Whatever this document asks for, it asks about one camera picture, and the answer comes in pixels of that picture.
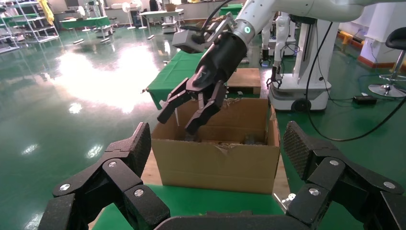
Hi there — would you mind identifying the white wheeled background robot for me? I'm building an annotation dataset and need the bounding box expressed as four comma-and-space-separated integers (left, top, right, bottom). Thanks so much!
268, 14, 340, 112

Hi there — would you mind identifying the white table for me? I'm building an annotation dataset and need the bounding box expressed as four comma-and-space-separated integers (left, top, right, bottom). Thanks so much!
138, 9, 184, 39

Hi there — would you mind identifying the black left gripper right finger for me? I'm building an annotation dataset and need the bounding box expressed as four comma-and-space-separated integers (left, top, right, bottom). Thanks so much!
282, 120, 406, 230

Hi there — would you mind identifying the white standing fan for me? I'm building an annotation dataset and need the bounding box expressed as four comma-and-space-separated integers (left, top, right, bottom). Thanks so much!
121, 2, 136, 31
76, 5, 91, 33

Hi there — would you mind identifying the metal shelving rack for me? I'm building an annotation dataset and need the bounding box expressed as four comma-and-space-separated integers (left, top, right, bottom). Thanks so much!
0, 0, 59, 54

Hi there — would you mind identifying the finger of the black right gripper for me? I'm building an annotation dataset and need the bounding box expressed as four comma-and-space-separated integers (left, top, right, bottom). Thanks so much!
157, 78, 192, 125
185, 80, 228, 136

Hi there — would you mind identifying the white wheeled cart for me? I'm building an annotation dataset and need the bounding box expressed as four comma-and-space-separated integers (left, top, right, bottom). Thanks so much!
94, 25, 112, 39
161, 16, 177, 34

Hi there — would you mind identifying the green cloth covered table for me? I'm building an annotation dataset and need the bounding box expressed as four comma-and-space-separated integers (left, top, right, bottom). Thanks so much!
59, 16, 111, 44
219, 3, 244, 16

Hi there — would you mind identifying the large open cardboard carton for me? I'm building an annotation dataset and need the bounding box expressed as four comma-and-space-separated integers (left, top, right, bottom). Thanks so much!
151, 96, 281, 195

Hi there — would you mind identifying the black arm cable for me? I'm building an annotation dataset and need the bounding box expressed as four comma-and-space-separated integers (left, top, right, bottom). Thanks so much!
196, 0, 406, 142

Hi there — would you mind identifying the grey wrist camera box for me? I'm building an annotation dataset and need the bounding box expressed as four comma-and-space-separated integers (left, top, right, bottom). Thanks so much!
172, 25, 208, 54

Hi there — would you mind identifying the black swivel stool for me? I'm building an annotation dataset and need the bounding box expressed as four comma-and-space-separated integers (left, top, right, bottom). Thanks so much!
367, 27, 406, 98

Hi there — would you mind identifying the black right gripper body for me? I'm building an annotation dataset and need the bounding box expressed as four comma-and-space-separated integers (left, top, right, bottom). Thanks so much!
192, 32, 248, 90

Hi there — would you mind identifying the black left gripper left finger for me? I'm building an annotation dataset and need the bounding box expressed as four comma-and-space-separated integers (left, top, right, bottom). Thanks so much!
38, 122, 171, 230

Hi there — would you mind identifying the green table cloth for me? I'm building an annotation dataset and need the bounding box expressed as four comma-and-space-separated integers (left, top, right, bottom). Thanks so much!
92, 184, 285, 230
146, 50, 207, 111

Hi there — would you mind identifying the yellow hanging garment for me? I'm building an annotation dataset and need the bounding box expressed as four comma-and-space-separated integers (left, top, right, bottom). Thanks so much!
36, 0, 54, 26

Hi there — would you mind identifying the black background robot gripper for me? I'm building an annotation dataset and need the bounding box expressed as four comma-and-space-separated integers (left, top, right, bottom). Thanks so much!
266, 65, 283, 90

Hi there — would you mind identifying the black power adapter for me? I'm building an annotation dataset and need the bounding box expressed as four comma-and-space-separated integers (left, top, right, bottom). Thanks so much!
352, 94, 377, 105

